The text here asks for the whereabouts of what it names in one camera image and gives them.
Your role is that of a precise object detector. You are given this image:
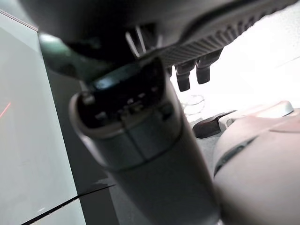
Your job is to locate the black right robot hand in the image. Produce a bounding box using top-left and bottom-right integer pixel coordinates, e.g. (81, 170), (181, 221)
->
(18, 0), (291, 225)

